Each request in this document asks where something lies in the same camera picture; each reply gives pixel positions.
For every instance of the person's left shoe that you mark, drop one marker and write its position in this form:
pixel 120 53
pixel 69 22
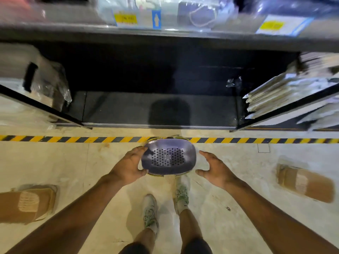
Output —
pixel 150 211

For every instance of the person's right leg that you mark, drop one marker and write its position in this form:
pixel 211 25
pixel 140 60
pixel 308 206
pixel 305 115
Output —
pixel 189 224

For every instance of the pile of purple wrapped packets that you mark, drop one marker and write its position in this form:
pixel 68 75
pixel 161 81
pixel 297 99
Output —
pixel 201 13

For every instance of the person's dark shorts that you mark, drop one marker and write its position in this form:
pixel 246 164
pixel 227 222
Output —
pixel 198 247

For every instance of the person's right hand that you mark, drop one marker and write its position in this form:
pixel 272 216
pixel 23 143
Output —
pixel 219 174

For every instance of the person's left hand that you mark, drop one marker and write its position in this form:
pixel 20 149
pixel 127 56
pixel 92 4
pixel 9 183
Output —
pixel 127 167

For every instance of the purple oval basket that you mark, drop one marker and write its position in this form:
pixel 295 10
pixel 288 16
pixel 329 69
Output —
pixel 185 156

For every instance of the person's left forearm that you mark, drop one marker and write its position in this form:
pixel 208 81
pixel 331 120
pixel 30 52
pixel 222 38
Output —
pixel 66 224

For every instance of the large clear storage box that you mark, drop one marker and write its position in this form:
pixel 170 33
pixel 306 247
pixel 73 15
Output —
pixel 39 76

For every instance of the person's leg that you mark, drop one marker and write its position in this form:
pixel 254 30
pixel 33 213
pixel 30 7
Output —
pixel 189 224
pixel 144 238

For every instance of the person's shoe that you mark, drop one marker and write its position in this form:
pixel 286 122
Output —
pixel 150 211
pixel 182 194

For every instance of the pile of white flat packets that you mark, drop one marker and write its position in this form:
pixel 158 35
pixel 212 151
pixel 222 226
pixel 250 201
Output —
pixel 286 89

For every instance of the person's left leg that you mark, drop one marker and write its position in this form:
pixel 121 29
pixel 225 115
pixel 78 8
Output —
pixel 144 238

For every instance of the person's right shoe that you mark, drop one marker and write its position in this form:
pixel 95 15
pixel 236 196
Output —
pixel 182 194

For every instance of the yellow black hazard tape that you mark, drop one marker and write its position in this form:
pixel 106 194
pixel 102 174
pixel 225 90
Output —
pixel 238 140

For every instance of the clear plastic scrap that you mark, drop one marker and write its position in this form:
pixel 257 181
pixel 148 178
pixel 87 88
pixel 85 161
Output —
pixel 234 81

